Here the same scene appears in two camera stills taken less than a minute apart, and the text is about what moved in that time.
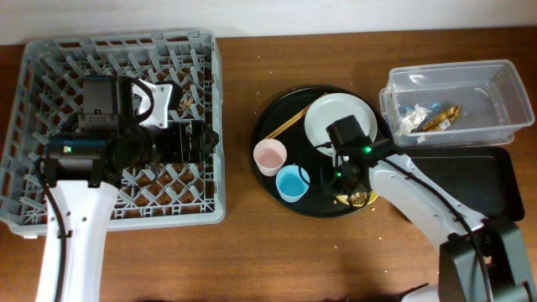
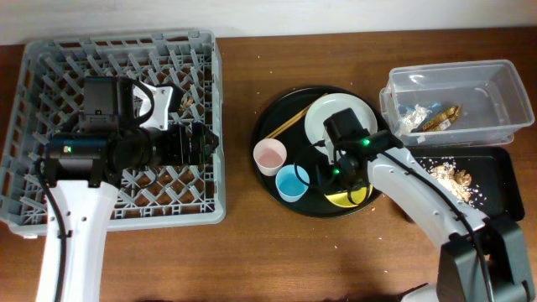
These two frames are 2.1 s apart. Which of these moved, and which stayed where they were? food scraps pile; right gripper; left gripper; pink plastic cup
Moved: food scraps pile
Stayed: right gripper; left gripper; pink plastic cup
